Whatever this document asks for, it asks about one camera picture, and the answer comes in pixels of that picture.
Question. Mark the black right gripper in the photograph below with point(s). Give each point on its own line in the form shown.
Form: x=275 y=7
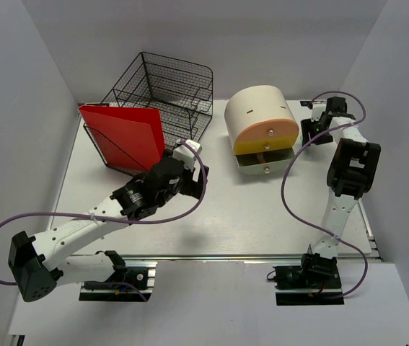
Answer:
x=307 y=126

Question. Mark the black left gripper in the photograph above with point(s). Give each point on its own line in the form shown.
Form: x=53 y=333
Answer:
x=193 y=188

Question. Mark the orange top drawer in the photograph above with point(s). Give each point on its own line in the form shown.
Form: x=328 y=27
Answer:
x=284 y=130

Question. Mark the pale green bottom drawer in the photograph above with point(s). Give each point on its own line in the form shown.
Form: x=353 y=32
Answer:
x=275 y=161

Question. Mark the yellow drawer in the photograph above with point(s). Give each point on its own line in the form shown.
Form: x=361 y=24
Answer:
x=256 y=146

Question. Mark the red A4 file folder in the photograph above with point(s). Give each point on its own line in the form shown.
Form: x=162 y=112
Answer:
x=128 y=139

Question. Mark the orange pink highlighter pen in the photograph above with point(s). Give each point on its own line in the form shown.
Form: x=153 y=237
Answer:
x=260 y=157

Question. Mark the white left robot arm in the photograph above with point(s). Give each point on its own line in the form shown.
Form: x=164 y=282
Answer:
x=44 y=261

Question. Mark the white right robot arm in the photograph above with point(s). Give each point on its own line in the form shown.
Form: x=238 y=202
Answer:
x=350 y=176

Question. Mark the cream drawer cabinet shell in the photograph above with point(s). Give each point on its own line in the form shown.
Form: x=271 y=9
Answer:
x=253 y=105

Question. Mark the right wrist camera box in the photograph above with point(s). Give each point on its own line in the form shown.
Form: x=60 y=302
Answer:
x=317 y=107

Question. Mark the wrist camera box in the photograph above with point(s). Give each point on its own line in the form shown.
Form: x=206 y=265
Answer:
x=182 y=153
x=317 y=107

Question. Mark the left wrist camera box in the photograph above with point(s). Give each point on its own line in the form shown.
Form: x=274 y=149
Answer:
x=182 y=153

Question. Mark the black wire mesh file rack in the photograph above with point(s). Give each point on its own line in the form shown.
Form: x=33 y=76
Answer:
x=181 y=90

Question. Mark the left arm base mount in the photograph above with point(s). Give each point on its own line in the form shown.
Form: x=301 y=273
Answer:
x=134 y=285

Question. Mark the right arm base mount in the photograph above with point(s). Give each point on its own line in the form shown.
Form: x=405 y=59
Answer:
x=292 y=289

